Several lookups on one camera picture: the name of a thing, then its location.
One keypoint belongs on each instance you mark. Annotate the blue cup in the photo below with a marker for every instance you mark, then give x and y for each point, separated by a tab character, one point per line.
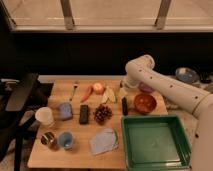
65	140

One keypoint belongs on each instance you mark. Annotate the orange carrot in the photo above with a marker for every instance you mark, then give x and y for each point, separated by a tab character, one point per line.
87	94

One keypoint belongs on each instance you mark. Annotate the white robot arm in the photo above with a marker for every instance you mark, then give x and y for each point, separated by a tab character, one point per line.
194	100

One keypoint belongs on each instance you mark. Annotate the black rectangular block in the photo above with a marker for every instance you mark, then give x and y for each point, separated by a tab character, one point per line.
84	114

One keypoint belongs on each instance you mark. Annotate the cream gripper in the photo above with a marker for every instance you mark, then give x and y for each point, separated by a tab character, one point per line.
122	91

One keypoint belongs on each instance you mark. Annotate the yellow banana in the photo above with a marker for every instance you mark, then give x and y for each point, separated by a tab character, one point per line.
108	95

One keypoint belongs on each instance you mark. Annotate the red-orange bowl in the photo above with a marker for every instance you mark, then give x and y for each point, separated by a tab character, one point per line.
144	103

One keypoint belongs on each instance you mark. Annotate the bunch of dark grapes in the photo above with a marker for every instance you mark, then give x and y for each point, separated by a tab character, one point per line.
102	113

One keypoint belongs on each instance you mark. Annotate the metal can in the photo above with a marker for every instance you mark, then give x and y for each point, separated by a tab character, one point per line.
48	139

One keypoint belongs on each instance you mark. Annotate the purple bowl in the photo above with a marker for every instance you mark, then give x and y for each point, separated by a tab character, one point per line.
145	88

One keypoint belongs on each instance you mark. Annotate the light blue cloth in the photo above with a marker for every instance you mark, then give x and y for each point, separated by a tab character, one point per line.
104	141

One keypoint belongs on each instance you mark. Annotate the peach apple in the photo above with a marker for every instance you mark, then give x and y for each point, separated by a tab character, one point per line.
98	88

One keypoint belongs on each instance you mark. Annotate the blue sponge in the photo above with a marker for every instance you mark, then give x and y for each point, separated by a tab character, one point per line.
65	111

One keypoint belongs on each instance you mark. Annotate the green plastic tray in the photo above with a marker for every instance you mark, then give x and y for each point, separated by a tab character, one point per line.
155	143

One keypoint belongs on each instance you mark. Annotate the grey plate background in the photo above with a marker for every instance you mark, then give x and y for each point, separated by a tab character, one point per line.
186	75

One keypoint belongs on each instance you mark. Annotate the silver fork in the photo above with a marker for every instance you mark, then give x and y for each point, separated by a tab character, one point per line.
75	86

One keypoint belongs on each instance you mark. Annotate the white paper cup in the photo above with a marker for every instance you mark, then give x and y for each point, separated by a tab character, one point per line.
45	116

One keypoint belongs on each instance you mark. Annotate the black chair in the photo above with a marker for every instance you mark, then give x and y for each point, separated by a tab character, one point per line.
28	94

